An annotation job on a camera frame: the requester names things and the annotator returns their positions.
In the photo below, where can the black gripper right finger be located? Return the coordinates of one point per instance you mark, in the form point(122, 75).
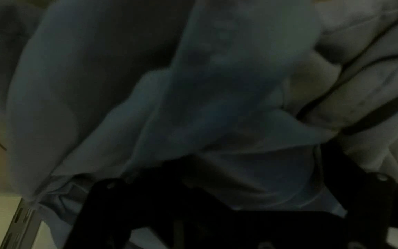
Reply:
point(374, 208)

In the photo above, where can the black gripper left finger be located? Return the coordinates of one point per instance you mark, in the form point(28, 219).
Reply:
point(121, 216)

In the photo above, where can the light grey crumpled cloth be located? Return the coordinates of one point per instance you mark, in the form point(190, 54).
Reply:
point(374, 69)

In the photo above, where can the slotted metal wall rail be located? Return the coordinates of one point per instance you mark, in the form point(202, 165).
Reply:
point(20, 226)

